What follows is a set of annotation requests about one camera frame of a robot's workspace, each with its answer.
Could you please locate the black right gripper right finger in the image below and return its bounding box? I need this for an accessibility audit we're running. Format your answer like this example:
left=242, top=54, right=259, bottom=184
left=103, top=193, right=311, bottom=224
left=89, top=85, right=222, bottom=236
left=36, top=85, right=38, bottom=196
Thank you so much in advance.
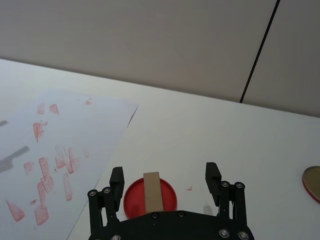
left=205, top=162, right=248, bottom=226

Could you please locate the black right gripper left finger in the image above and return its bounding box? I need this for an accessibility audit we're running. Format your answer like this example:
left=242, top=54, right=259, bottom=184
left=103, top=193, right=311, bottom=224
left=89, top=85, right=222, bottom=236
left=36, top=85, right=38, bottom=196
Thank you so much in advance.
left=87, top=166, right=126, bottom=238

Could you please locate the round red ink pad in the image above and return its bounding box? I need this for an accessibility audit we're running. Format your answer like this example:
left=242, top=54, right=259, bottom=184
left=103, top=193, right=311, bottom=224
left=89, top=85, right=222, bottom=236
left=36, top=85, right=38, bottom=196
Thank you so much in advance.
left=123, top=176, right=179, bottom=221

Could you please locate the brown wooden stamp block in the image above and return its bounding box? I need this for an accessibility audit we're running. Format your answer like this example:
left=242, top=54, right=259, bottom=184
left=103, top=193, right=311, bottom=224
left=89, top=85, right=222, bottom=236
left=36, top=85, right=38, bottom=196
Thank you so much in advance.
left=143, top=171, right=165, bottom=214

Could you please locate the white paper with red stamps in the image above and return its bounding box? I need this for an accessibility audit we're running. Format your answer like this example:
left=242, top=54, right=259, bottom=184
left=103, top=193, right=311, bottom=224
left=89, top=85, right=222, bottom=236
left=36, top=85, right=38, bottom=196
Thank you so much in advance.
left=0, top=87, right=140, bottom=240

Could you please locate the round red-rimmed gold lid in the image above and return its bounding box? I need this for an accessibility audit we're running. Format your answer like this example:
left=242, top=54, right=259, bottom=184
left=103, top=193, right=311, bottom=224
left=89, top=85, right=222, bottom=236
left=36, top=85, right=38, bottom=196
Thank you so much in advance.
left=301, top=165, right=320, bottom=202

